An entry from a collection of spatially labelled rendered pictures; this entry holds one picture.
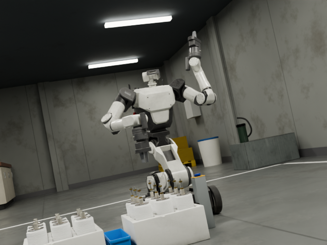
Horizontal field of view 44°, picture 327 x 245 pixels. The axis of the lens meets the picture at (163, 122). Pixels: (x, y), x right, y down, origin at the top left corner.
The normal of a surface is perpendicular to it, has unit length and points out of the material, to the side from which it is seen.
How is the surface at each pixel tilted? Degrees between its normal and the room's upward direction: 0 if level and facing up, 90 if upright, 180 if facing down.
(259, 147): 90
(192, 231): 90
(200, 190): 90
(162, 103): 101
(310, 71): 90
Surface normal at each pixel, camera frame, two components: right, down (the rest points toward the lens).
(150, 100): 0.39, 0.06
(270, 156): 0.27, -0.12
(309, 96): -0.94, 0.17
